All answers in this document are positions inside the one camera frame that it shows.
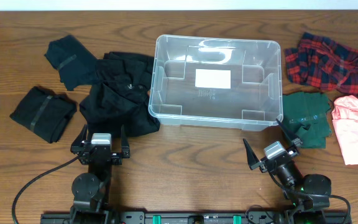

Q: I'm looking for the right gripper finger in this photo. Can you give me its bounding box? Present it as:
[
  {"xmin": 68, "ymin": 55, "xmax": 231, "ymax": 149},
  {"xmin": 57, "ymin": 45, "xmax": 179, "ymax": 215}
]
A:
[
  {"xmin": 243, "ymin": 139, "xmax": 261, "ymax": 170},
  {"xmin": 276, "ymin": 119, "xmax": 303, "ymax": 147}
]

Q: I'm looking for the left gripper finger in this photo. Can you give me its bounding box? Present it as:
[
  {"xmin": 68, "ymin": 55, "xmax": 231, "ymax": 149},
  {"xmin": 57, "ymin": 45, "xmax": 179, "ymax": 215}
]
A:
[
  {"xmin": 71, "ymin": 124, "xmax": 88, "ymax": 148},
  {"xmin": 121, "ymin": 125, "xmax": 130, "ymax": 151}
]

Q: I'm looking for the black cloth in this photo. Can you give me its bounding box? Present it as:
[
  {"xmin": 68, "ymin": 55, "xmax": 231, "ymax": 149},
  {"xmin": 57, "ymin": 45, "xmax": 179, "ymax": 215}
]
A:
[
  {"xmin": 10, "ymin": 86, "xmax": 76, "ymax": 143},
  {"xmin": 44, "ymin": 35, "xmax": 99, "ymax": 91}
]

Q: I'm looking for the large black garment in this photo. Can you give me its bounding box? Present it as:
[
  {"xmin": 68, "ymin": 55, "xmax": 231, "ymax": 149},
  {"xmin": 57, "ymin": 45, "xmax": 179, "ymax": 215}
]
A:
[{"xmin": 80, "ymin": 52, "xmax": 160, "ymax": 138}]

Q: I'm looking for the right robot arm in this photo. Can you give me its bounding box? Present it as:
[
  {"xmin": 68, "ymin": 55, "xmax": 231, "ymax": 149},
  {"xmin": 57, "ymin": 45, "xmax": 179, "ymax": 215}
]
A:
[{"xmin": 243, "ymin": 121, "xmax": 331, "ymax": 223}]

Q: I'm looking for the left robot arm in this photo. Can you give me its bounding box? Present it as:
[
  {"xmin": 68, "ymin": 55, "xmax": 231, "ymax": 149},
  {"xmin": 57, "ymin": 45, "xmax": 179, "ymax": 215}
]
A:
[{"xmin": 69, "ymin": 126, "xmax": 130, "ymax": 224}]

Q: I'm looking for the dark green folded cloth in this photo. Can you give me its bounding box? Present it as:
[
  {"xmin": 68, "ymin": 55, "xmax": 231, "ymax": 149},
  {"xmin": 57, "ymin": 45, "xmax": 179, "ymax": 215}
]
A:
[{"xmin": 282, "ymin": 92, "xmax": 332, "ymax": 149}]

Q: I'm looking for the pink crumpled garment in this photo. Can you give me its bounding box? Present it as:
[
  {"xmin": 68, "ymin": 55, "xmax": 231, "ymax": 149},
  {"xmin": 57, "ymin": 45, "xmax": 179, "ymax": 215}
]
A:
[{"xmin": 331, "ymin": 95, "xmax": 358, "ymax": 165}]

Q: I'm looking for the red plaid flannel shirt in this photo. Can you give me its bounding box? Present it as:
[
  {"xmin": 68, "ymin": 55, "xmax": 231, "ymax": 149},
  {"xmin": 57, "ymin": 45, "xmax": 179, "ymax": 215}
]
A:
[{"xmin": 284, "ymin": 32, "xmax": 358, "ymax": 96}]

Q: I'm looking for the white label in bin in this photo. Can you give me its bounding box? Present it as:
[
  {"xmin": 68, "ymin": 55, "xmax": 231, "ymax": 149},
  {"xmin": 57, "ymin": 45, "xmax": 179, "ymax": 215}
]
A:
[{"xmin": 195, "ymin": 69, "xmax": 231, "ymax": 89}]

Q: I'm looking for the clear plastic storage bin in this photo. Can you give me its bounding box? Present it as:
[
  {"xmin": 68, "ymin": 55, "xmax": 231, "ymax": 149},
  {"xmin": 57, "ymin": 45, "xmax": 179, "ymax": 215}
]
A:
[{"xmin": 149, "ymin": 35, "xmax": 283, "ymax": 131}]

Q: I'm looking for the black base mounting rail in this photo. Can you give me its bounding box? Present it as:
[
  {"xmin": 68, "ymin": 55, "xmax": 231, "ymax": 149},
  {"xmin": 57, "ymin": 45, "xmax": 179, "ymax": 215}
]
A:
[{"xmin": 40, "ymin": 210, "xmax": 352, "ymax": 224}]

